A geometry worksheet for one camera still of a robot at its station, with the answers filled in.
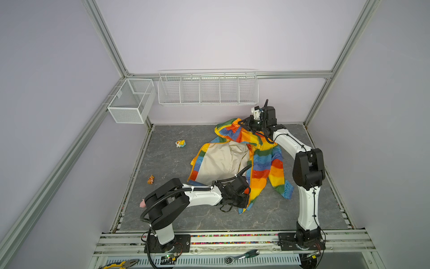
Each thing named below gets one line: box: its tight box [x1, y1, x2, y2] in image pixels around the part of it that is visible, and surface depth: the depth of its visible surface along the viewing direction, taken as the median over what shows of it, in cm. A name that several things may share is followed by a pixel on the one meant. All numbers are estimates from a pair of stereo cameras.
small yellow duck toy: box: [175, 139, 187, 148], surface depth 108 cm
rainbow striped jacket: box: [187, 118, 294, 215], surface depth 98 cm
